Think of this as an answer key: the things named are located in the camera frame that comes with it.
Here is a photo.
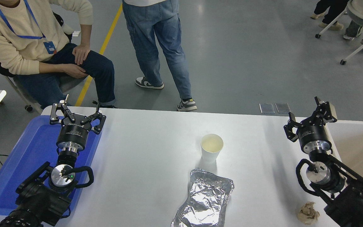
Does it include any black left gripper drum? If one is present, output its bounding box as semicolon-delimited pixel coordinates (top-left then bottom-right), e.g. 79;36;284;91
56;118;91;146

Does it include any blue plastic tray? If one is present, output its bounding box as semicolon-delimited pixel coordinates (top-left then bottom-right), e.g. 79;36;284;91
0;115;102;216

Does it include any blue lanyard badge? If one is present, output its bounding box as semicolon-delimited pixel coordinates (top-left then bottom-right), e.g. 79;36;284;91
0;0;57;55

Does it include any large pale bin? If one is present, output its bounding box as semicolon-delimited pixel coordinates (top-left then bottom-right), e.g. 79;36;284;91
325;120;363;197

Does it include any crumpled tan paper ball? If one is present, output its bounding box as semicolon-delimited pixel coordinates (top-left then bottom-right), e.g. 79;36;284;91
297;202;320;225

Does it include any person's left hand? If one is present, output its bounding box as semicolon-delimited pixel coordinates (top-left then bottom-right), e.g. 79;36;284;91
73;44;91;66

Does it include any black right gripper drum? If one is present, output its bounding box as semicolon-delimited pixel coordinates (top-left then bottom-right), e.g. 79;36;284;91
297;123;332;151

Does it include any wheeled office chair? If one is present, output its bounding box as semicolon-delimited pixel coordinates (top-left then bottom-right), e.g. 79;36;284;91
0;12;89;114

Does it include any white paper cup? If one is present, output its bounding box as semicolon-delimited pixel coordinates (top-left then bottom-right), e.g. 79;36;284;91
200;134;224;164

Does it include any crumpled silver foil tray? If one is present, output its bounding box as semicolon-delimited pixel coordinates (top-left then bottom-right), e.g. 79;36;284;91
170;168;235;227

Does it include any person's right hand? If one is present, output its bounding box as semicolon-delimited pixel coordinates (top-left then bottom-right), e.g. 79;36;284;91
60;63;88;79

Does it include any white wheeled stool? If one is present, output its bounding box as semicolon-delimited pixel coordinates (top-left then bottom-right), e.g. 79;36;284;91
315;8;363;65

